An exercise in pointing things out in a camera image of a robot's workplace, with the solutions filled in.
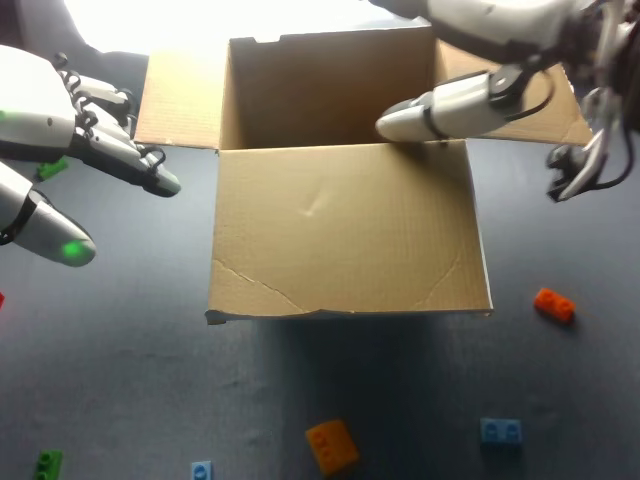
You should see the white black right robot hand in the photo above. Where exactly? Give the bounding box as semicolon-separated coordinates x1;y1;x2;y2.
367;0;640;202

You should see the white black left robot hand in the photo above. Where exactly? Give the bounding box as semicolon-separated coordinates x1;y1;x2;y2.
0;44;183;269

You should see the cardboard box white outside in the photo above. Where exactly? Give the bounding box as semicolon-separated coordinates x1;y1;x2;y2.
133;24;595;326

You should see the green toy brick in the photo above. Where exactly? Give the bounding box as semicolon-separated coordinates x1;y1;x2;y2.
34;155;71;182
33;449;65;480

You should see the small orange toy brick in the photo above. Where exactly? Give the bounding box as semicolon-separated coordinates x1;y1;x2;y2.
532;287;576;326

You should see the grey table cloth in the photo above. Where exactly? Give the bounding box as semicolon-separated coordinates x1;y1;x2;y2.
0;44;640;480

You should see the blue-grey toy brick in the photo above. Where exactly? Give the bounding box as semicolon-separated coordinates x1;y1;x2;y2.
479;417;524;447

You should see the large orange toy brick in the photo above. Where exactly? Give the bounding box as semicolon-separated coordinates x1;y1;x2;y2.
304;419;361;477

